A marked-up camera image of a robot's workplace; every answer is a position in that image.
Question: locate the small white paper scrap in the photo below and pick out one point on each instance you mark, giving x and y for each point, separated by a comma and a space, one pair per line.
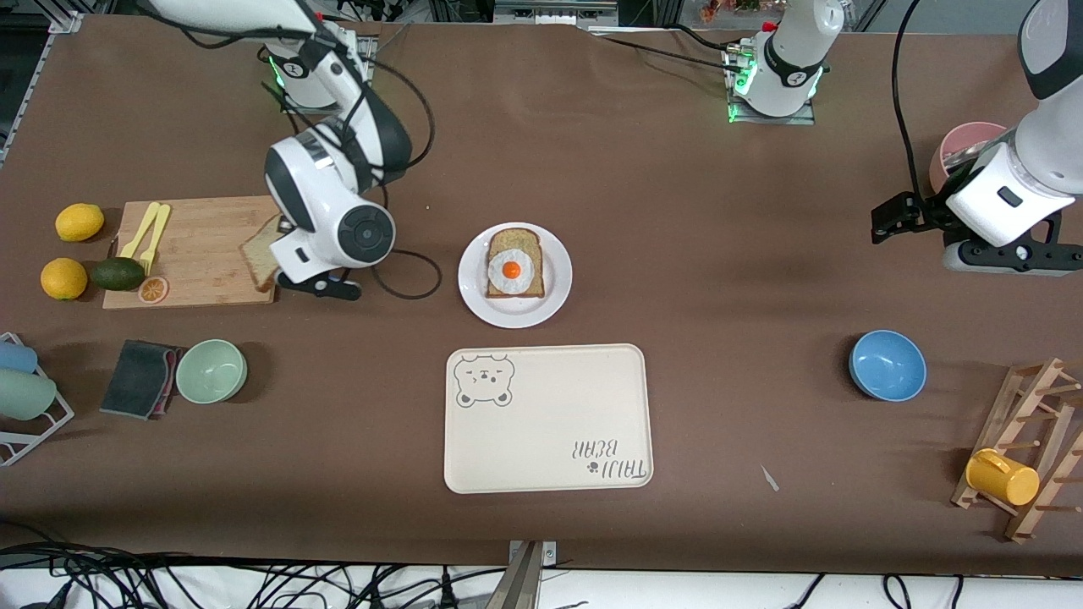
769, 479

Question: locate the cream tray with bear print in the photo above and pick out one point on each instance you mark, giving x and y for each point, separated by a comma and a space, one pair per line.
550, 423

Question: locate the yellow mug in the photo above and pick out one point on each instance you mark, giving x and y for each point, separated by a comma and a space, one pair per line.
1003, 478

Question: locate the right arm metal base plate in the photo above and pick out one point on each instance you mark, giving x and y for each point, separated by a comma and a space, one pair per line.
288, 106

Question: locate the yellow lemon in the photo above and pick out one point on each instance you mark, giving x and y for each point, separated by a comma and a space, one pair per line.
79, 222
63, 279

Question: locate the mint green bowl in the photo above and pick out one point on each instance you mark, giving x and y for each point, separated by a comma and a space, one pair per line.
211, 370

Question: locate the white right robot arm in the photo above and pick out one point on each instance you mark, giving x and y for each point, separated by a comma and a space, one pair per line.
321, 194

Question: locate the orange slice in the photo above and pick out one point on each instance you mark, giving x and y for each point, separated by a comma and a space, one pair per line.
153, 290

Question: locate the pale green cup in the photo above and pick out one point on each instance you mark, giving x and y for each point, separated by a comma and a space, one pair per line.
25, 395

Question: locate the dark grey folded cloth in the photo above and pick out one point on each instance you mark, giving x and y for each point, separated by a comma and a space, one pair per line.
135, 379

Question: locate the wooden mug rack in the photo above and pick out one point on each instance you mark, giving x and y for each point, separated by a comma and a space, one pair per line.
1049, 474

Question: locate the blue cup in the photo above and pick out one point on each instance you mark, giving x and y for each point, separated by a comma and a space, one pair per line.
17, 357

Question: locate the dark green avocado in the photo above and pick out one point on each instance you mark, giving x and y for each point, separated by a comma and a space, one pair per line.
118, 275

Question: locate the blue bowl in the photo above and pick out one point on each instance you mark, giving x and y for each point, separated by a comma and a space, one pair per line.
888, 365

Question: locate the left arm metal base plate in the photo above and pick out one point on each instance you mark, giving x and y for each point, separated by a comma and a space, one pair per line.
804, 118

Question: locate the pink bowl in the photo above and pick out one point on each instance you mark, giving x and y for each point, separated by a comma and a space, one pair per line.
964, 135

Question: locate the fried egg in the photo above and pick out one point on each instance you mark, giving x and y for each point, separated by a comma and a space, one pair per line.
511, 271

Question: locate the plain brown bread slice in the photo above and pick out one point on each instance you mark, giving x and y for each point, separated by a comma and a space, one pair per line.
258, 254

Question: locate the metal mount bracket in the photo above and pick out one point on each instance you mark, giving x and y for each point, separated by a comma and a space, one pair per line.
531, 554

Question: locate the toast slice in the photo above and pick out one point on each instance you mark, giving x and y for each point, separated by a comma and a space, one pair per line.
512, 238

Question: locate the yellow plastic fork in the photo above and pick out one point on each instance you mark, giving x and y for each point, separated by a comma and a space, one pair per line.
156, 237

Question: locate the bamboo cutting board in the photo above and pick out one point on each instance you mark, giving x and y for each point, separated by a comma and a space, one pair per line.
203, 254

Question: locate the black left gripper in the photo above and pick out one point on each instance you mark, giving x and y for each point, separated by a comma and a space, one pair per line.
925, 211

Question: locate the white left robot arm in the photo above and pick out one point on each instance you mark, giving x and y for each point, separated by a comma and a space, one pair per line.
1041, 152

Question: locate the round white plate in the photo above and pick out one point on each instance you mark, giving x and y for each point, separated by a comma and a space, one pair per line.
554, 304

